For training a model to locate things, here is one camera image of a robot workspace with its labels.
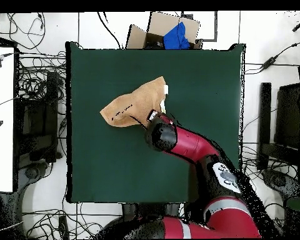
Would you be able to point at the dark green table cloth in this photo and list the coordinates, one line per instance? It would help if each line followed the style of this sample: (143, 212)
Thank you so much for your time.
(102, 162)

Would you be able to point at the brown cardboard box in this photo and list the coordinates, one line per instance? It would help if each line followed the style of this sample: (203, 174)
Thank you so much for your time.
(162, 23)

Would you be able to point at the black upright bar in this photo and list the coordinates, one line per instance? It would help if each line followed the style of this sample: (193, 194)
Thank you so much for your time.
(264, 120)

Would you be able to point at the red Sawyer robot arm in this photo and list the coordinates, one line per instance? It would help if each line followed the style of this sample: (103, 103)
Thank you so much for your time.
(192, 145)

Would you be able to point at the black power adapter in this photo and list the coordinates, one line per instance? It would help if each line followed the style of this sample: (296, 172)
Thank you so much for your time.
(270, 62)

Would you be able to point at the orange terry towel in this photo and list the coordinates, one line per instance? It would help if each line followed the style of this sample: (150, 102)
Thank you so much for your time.
(140, 102)

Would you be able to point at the white desk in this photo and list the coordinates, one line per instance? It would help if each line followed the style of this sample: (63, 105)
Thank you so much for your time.
(1, 125)

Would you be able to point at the grey stand leg with caster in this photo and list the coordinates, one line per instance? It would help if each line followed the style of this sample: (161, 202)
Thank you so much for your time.
(32, 172)
(282, 182)

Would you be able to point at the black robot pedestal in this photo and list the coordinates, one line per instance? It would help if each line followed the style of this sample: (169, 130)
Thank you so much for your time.
(150, 210)

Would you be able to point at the blue cloth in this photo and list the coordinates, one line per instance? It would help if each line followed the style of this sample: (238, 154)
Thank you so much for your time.
(176, 37)

